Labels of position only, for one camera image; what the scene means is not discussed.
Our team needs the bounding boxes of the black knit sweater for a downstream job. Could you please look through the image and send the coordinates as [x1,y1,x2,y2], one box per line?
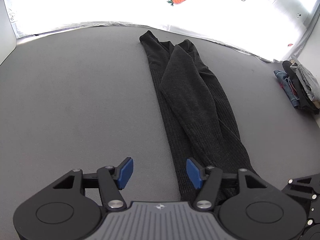
[139,31,253,202]

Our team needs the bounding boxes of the black folded garment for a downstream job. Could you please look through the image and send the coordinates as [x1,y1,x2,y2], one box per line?
[282,61,319,114]

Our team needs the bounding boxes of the grey folded garment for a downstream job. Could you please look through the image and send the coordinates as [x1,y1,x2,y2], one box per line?
[290,55,320,102]

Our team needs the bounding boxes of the blue denim jeans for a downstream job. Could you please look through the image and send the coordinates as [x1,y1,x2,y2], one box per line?
[273,70,300,108]

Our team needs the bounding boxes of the white carrot print storage bag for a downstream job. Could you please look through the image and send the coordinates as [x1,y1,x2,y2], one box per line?
[4,0,319,61]

